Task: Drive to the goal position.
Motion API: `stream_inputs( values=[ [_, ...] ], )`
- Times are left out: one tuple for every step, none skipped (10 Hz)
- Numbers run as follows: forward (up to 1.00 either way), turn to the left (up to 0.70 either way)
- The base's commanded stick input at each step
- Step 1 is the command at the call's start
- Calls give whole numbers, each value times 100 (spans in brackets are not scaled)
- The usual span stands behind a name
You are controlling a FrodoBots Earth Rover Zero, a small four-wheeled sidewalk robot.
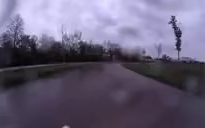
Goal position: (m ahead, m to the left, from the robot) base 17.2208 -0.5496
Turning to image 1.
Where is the wet reddish asphalt path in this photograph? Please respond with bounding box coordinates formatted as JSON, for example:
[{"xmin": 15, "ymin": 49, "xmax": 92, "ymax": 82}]
[{"xmin": 0, "ymin": 62, "xmax": 205, "ymax": 128}]

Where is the small bare tree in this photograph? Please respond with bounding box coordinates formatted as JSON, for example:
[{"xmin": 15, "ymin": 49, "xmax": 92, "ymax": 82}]
[{"xmin": 154, "ymin": 42, "xmax": 164, "ymax": 60}]

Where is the row of bare trees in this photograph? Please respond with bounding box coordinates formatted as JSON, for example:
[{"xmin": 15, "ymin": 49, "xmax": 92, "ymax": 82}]
[{"xmin": 0, "ymin": 13, "xmax": 148, "ymax": 69}]

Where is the tall slender tree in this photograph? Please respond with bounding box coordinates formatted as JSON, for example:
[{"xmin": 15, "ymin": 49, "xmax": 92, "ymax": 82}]
[{"xmin": 167, "ymin": 14, "xmax": 184, "ymax": 62}]

